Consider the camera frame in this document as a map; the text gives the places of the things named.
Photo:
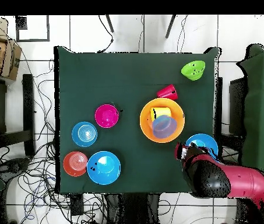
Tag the large blue bowl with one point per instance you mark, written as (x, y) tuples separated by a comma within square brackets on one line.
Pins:
[(103, 168), (207, 141)]

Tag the small blue bowl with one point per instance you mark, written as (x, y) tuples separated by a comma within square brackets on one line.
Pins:
[(84, 134), (164, 127)]

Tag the yellow cup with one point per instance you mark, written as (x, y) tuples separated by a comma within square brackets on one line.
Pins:
[(162, 111)]

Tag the large yellow bowl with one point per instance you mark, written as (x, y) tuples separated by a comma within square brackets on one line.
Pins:
[(145, 126)]

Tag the red cup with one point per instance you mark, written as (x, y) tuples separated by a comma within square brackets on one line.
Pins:
[(167, 92)]

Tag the green bowl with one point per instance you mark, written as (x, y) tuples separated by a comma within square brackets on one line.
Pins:
[(193, 70)]

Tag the pink bowl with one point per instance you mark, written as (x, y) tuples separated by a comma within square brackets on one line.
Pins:
[(106, 116)]

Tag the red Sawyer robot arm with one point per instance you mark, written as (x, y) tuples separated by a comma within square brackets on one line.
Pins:
[(239, 179)]

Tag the black box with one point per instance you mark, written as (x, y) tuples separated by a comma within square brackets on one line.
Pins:
[(236, 107)]

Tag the orange bowl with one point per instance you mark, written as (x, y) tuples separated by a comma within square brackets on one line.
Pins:
[(75, 163)]

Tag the black power strip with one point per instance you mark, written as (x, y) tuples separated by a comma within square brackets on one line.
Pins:
[(77, 205)]

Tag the black tripod leg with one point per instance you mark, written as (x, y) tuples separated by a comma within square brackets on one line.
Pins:
[(170, 26), (110, 24)]

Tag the black stand base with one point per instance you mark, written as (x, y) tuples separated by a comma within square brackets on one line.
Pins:
[(14, 166)]

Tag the cardboard box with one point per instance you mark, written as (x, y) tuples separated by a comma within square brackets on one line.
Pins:
[(10, 60)]

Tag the black table frame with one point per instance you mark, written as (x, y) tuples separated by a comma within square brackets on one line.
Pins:
[(28, 114)]

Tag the black square frame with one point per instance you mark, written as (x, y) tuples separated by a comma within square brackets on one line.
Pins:
[(21, 23)]

